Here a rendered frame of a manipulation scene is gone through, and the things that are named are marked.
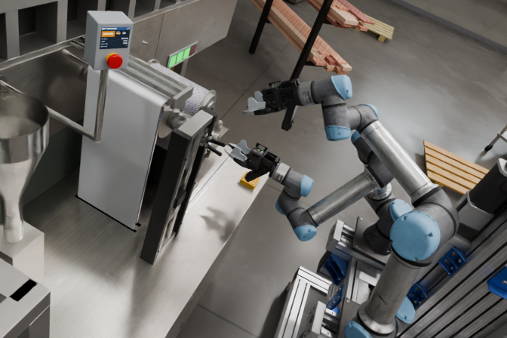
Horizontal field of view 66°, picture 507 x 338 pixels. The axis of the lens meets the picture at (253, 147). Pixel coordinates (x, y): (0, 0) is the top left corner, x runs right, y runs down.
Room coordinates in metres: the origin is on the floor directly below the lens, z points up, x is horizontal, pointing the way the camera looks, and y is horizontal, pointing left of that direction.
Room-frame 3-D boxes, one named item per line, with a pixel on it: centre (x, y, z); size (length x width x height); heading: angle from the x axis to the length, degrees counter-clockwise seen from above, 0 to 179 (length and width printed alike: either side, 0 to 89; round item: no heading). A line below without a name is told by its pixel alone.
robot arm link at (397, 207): (1.39, -0.70, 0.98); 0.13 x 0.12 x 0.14; 36
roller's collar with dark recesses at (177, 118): (0.95, 0.23, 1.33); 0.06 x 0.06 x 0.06; 81
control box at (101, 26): (0.66, 0.33, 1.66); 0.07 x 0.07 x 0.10; 54
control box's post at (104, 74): (0.66, 0.34, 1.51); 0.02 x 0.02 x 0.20
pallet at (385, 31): (7.87, -0.96, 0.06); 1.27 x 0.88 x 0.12; 85
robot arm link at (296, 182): (1.19, -0.21, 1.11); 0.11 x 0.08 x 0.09; 81
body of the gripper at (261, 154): (1.21, -0.05, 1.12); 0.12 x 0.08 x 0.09; 81
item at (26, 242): (0.51, 0.44, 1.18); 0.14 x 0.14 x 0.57
